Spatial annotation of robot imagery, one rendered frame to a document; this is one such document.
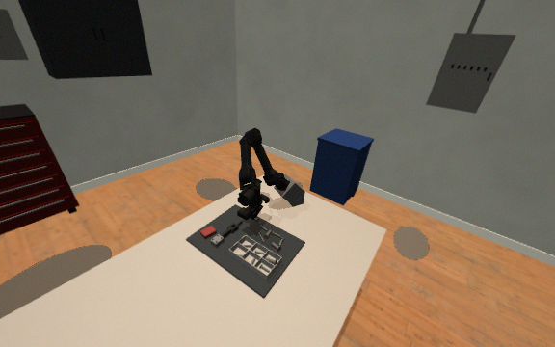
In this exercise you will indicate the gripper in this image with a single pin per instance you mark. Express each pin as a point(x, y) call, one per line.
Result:
point(253, 209)

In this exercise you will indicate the red rectangular block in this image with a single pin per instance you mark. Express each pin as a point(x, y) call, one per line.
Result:
point(208, 232)

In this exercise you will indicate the beige block with dark holes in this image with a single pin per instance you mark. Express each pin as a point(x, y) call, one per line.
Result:
point(217, 240)

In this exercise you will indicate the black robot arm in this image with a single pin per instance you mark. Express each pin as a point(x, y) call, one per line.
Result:
point(247, 172)

